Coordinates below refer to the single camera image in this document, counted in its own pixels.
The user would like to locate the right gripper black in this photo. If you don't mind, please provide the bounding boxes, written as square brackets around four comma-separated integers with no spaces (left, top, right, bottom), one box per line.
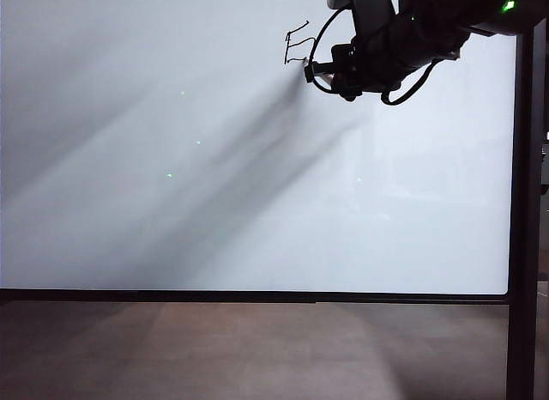
[312,4,430,103]

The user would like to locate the grey background equipment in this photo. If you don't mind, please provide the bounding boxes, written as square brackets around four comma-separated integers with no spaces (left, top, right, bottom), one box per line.
[539,131,549,186]

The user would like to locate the white whiteboard with black frame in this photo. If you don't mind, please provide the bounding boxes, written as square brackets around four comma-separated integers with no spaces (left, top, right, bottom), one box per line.
[0,0,518,306]

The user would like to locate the thick black cable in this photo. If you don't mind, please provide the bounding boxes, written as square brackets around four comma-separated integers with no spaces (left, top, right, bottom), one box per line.
[380,58,443,106]

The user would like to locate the thin black cable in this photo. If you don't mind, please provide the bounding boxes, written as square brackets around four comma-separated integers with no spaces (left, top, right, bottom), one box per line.
[307,7,357,94]

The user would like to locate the black whiteboard stand post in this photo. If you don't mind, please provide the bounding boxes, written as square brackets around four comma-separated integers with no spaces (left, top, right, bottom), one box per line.
[505,21,549,400]

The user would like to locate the white and black whiteboard marker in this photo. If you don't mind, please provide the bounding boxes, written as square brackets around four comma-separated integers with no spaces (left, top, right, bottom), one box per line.
[302,58,336,86]

